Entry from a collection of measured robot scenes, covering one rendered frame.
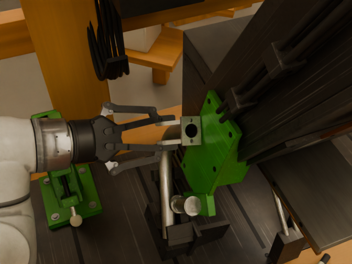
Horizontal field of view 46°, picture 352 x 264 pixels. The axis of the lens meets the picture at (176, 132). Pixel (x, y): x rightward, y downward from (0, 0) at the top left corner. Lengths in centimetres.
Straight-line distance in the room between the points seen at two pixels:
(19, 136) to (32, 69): 229
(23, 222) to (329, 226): 51
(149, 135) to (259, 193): 36
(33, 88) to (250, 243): 207
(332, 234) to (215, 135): 27
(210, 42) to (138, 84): 179
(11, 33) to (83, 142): 39
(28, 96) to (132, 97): 65
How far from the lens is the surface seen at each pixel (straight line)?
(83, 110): 105
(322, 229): 79
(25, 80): 287
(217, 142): 74
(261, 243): 101
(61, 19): 89
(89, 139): 70
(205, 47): 91
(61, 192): 99
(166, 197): 90
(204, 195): 81
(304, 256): 102
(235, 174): 81
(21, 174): 68
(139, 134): 121
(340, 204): 82
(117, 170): 74
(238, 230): 101
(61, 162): 69
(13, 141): 66
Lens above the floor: 178
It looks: 48 degrees down
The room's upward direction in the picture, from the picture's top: straight up
